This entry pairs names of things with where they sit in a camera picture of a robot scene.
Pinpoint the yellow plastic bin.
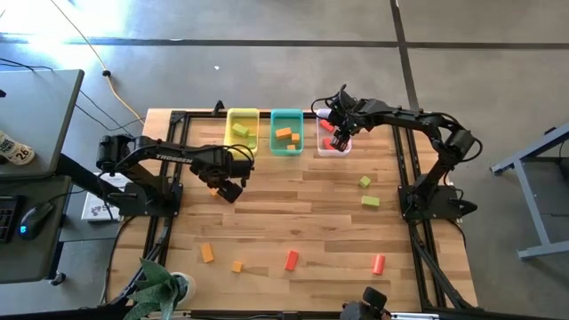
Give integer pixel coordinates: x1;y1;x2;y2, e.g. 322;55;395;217
223;108;261;159

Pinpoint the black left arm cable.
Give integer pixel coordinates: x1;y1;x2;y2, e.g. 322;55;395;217
220;143;257;164

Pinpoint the black keyboard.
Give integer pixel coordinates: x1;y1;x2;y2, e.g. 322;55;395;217
0;195;19;244

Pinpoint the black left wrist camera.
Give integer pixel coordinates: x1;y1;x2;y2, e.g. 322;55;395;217
216;178;244;204

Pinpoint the clear plastic bin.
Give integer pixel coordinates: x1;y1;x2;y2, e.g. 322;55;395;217
316;108;353;158

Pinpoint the teal plastic bin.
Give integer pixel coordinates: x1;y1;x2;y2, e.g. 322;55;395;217
269;108;306;157

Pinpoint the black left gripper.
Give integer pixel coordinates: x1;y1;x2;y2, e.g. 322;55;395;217
190;145;256;188

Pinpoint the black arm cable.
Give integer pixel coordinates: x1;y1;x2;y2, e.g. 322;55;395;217
309;83;349;119
220;143;257;164

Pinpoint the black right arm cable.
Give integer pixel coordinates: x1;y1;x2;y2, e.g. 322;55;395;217
309;83;349;119

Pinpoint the white printed leaflet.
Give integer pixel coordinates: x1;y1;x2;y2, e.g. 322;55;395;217
81;172;128;222

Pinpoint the green leafy plant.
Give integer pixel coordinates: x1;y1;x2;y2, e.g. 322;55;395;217
123;259;184;320

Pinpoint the dark grey desk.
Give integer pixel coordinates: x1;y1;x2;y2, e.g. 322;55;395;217
0;175;73;285

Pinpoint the black computer mouse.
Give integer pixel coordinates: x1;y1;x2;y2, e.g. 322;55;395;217
18;202;55;242

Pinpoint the grey metal table frame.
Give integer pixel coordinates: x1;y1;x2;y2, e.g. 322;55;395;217
490;123;569;261

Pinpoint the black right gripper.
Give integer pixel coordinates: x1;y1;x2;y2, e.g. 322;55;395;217
327;94;375;153

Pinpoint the black floor cable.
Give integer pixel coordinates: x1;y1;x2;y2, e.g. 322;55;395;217
0;57;144;140

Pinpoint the black camera device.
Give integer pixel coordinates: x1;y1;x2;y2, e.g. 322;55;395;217
340;286;393;320

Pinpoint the white plant pot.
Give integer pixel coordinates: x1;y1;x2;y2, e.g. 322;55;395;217
171;271;197;306

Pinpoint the black aluminium table frame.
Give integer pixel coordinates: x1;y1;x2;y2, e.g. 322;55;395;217
106;98;479;312

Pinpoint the white printed pouch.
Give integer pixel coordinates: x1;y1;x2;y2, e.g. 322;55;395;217
0;131;36;167

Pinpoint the yellow cable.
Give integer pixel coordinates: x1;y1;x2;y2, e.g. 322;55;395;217
48;0;146;125

